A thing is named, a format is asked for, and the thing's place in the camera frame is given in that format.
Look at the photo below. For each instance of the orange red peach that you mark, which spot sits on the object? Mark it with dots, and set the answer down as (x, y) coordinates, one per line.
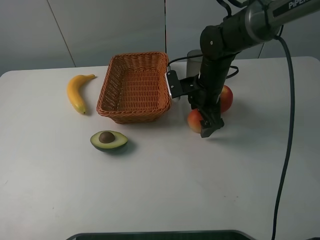
(194, 121)

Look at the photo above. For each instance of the brown wicker basket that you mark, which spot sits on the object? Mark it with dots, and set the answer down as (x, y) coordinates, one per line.
(135, 88)

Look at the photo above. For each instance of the halved avocado with pit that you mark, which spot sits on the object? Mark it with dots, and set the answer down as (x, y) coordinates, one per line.
(108, 140)

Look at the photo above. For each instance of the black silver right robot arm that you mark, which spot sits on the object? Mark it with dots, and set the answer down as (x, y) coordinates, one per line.
(257, 23)

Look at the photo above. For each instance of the red apple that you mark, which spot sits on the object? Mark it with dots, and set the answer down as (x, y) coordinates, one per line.
(226, 99)

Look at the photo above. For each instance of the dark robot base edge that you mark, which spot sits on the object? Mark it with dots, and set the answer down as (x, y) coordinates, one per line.
(165, 235)

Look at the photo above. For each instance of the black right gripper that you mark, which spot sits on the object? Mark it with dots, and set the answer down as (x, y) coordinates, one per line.
(211, 79)

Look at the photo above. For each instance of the yellow banana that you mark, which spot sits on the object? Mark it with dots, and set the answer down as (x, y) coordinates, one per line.
(73, 92)

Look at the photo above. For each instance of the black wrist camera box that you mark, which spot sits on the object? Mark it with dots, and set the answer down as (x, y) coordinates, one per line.
(179, 87)

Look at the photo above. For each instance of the grey translucent plastic cup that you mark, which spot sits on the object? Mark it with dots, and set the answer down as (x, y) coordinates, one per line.
(193, 64)

